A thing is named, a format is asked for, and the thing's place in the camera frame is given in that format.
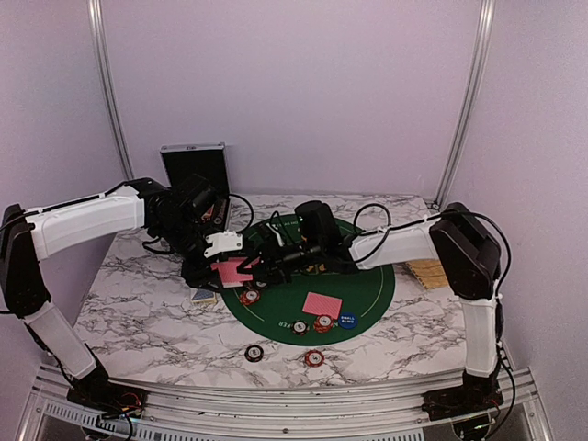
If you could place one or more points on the blue gold card box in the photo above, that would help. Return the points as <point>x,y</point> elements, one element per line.
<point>204,297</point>

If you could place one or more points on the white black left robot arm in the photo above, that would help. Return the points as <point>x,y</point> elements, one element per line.
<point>30,237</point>

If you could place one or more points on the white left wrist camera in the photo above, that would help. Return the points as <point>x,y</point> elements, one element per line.
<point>223,242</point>

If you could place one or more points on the blue small blind button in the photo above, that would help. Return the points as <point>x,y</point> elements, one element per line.
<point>348,321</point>

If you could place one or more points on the aluminium poker chip case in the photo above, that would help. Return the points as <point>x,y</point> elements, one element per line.
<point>207,160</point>

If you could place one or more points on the right aluminium frame post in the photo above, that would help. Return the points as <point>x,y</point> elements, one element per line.
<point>479,59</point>

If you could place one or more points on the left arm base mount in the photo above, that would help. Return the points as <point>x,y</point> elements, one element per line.
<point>113,401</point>

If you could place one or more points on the front aluminium rail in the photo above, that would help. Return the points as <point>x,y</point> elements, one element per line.
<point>389,410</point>

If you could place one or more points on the red card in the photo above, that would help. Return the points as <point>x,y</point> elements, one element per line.
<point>319,304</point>

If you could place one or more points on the red beige 5 chip stack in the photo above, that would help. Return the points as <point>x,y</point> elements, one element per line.
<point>314,358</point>

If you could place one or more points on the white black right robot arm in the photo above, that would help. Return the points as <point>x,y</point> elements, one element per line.
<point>460,240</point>

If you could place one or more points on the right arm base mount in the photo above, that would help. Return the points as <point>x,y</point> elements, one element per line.
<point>458,401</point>

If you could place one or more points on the aluminium frame post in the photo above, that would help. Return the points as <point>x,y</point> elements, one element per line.
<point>98,30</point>
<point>479,59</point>

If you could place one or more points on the black orange 100 chip stack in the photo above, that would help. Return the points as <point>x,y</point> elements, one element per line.
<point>254,353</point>

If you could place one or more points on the round green poker mat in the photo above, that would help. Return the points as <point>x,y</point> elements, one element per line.
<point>367,294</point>

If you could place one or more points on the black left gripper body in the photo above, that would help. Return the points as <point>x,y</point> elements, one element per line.
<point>191,272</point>

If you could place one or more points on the woven bamboo tray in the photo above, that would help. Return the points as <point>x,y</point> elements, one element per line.
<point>429,272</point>

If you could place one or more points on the red playing card deck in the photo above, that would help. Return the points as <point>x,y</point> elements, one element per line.
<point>229,276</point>

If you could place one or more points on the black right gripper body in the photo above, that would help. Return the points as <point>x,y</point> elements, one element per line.
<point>295,259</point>

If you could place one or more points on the left aluminium frame post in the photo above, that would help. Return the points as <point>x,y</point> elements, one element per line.
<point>98,30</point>

